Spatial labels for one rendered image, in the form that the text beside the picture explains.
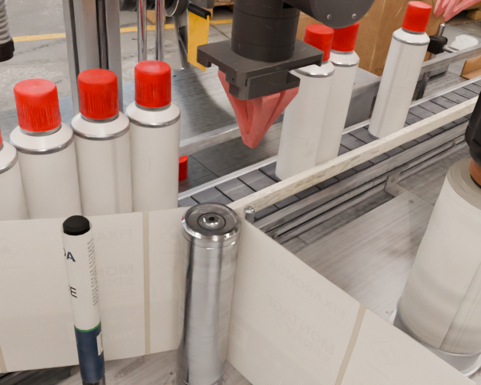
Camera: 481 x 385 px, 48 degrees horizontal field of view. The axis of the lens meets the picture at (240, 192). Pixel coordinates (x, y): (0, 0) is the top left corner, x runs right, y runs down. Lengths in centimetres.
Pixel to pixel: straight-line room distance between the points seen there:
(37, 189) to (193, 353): 19
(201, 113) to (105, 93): 52
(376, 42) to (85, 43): 62
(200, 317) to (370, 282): 27
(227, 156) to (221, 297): 51
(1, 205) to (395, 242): 43
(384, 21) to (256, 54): 62
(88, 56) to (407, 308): 41
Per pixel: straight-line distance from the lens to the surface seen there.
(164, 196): 54
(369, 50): 108
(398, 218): 70
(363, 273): 61
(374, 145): 77
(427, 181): 89
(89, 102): 47
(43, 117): 46
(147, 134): 50
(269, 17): 46
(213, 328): 38
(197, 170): 81
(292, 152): 68
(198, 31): 54
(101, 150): 48
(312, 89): 64
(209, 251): 33
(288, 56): 48
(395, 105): 84
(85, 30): 61
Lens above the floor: 128
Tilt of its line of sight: 35 degrees down
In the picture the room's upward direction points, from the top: 6 degrees clockwise
